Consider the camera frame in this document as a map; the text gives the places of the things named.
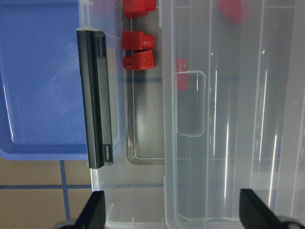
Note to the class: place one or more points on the black box latch handle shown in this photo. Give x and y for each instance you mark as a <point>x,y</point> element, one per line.
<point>96,97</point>

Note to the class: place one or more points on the red block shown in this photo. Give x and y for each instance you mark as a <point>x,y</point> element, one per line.
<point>137,8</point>
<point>139,61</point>
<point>137,40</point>
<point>232,10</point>
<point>182,77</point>

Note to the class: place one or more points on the clear plastic box lid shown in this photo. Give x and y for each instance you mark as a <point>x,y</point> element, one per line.
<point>241,122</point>

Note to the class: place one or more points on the clear plastic storage box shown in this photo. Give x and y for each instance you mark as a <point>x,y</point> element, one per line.
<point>133,184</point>

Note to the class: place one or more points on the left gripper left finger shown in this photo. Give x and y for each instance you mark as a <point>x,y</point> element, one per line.
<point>93,215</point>

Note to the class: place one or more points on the blue plastic tray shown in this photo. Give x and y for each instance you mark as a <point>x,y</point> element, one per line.
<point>41,107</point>

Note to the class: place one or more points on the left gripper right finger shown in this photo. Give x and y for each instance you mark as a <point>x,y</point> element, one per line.
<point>255,214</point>

